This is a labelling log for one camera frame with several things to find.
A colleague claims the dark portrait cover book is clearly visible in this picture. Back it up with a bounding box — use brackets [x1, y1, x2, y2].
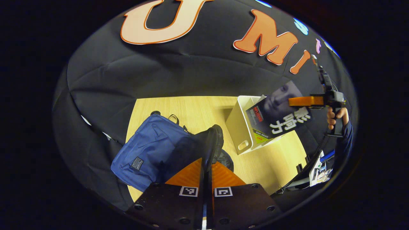
[245, 80, 313, 144]

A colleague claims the white printed packet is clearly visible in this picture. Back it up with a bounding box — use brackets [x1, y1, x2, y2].
[309, 151, 334, 188]

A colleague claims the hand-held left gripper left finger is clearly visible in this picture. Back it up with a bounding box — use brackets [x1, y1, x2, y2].
[126, 157, 205, 230]

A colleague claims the blue schoolbag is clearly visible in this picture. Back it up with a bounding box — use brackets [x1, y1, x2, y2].
[111, 114, 235, 192]

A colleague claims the white bookshelf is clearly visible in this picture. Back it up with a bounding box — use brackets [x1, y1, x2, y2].
[225, 95, 288, 156]

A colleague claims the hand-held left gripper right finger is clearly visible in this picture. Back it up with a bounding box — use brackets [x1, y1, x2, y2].
[206, 161, 282, 230]

